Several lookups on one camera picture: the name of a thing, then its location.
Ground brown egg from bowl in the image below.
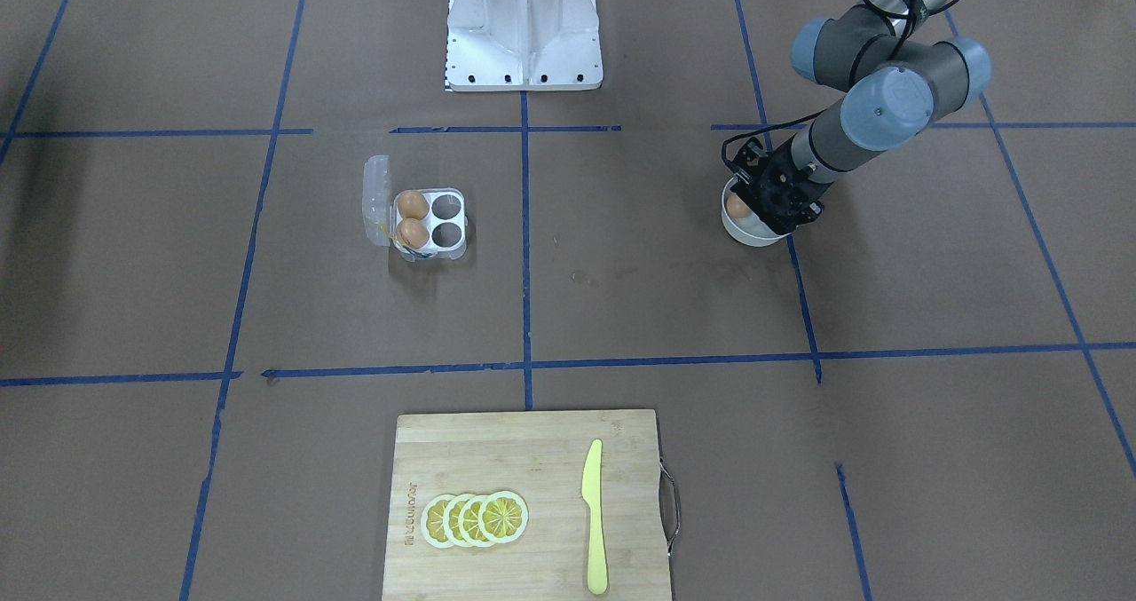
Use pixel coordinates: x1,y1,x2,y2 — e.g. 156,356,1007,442
722,192,753,222

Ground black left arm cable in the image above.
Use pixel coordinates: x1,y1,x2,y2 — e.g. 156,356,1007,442
721,0,924,155

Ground bamboo cutting board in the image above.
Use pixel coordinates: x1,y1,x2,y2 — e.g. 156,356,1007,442
381,408,673,600

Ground brown egg far cell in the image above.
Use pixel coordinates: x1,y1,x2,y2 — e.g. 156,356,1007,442
395,191,431,220

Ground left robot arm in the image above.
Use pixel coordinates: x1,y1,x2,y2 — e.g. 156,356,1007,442
722,0,991,240

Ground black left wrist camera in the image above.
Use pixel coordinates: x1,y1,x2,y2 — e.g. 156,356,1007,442
721,132,771,187

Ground white bowl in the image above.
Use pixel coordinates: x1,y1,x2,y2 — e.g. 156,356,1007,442
721,177,786,248

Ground brown egg near cell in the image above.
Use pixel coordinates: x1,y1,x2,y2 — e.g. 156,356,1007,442
395,217,431,250

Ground brown egg cell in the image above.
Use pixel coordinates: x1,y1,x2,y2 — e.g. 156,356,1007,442
395,191,431,220
395,217,431,250

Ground lemon slice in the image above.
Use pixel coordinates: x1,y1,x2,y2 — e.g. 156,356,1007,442
477,489,529,545
421,494,457,550
458,494,498,549
442,493,474,548

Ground yellow plastic knife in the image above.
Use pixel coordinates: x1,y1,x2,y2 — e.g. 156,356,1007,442
580,439,610,596

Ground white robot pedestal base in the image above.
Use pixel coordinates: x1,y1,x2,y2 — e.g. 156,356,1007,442
444,0,604,92

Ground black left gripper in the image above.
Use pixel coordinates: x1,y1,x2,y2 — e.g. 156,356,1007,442
751,151,826,234

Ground clear plastic egg carton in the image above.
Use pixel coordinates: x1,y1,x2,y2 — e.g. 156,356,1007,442
360,155,469,262

